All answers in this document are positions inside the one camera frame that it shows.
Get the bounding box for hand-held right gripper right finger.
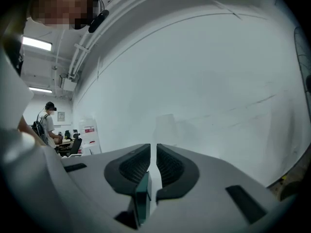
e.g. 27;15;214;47
155;143;200;204

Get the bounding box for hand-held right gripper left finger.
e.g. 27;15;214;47
104;143;152;196

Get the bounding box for person's right forearm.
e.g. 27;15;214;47
17;115;47;146

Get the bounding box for white junction box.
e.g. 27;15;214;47
60;76;78;92

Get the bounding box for white panel with red label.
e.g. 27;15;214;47
78;118;102;155

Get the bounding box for black office chair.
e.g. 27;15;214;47
69;133;83;156

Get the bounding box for wooden desk with clutter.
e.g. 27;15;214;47
56;130;75;151

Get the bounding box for narrow ceiling light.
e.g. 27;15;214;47
28;86;53;94

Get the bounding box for white ceiling conduit pipes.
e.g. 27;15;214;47
67;0;171;80

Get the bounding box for person's white shirt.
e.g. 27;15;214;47
0;34;35;132

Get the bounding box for large rectangular ceiling light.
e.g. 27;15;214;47
22;35;53;52

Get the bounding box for person's head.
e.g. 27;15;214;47
29;0;95;31

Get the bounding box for black head-worn camera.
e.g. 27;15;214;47
87;0;110;34

